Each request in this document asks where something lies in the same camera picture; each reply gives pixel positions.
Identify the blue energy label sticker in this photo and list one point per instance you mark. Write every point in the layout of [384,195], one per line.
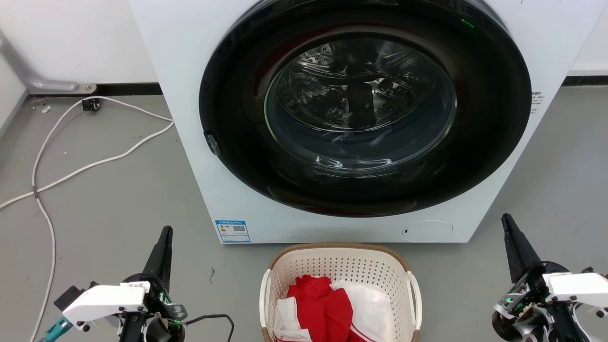
[232,231]

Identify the round white filter cover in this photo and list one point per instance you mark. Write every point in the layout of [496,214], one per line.
[430,231]

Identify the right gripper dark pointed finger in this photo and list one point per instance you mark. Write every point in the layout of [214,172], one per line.
[518,249]

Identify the small black floor socket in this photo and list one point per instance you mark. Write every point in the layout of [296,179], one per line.
[90,104]

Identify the white front-load washing machine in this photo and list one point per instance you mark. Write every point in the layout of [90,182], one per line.
[190,71]

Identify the grey wall pipe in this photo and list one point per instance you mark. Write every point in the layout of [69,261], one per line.
[38,83]

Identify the right white wrist camera housing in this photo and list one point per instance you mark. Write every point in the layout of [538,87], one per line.
[579,287]

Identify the stainless steel washer drum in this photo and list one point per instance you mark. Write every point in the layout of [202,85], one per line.
[361,90]

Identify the cream plastic laundry basket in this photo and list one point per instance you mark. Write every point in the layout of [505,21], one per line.
[342,262]

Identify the white garment with red stripes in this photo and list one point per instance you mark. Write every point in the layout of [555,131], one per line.
[373,308]

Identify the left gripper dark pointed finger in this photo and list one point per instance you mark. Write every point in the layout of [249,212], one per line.
[160,259]

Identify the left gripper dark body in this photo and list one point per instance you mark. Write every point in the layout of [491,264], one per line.
[166,313]

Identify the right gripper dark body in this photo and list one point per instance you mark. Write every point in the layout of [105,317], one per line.
[527,304]

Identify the black round glass washer door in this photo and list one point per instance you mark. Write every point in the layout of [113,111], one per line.
[237,71]

